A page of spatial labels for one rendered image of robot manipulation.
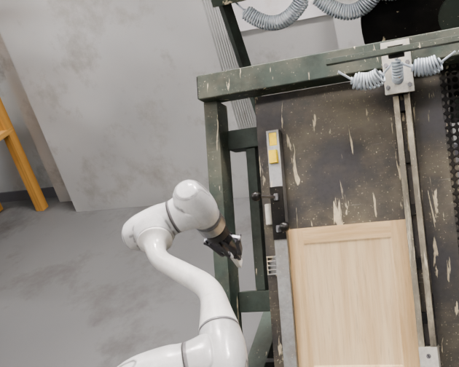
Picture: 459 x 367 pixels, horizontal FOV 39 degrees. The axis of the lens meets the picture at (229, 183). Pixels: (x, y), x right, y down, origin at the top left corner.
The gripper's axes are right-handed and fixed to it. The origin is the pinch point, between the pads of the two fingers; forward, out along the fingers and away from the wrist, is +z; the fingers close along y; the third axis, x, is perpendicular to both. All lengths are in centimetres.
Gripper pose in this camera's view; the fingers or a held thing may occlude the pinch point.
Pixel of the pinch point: (236, 258)
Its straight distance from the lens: 215.4
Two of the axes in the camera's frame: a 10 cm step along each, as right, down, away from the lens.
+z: 3.6, 5.7, 7.4
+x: -1.3, 8.2, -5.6
